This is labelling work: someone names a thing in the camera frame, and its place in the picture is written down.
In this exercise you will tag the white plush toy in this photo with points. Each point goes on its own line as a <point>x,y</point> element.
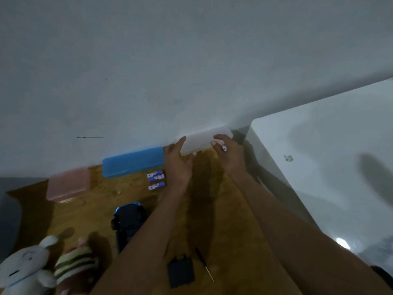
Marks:
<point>24,270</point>

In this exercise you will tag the striped plush toy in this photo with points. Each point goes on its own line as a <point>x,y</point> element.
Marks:
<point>75,264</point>

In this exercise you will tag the blue plastic storage box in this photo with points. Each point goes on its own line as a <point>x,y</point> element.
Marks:
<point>132,162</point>

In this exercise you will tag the person's right thumb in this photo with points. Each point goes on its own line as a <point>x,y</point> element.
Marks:
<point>216,147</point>

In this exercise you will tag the black pouch with blue trim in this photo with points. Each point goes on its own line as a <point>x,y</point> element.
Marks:
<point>128,222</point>

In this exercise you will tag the person's left forearm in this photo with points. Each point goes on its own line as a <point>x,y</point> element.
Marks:
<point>144,242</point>

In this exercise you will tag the white plastic storage box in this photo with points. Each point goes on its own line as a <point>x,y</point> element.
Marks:
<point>202,140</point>

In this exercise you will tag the person's left thumb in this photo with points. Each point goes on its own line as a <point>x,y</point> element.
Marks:
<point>191,157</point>

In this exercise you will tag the person's right hand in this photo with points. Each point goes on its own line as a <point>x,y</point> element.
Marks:
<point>233,159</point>

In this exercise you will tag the pink plastic storage box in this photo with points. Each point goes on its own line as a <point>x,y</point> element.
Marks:
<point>68,184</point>

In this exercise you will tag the person's right forearm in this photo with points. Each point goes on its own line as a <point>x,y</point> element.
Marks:
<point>294,239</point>

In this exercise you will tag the white cabinet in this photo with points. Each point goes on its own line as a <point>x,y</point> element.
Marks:
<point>325,168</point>

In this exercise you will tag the black flat wallet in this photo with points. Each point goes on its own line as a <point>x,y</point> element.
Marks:
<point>181,271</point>

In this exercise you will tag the person's left hand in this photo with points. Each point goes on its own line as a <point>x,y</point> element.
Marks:
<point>176,168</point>

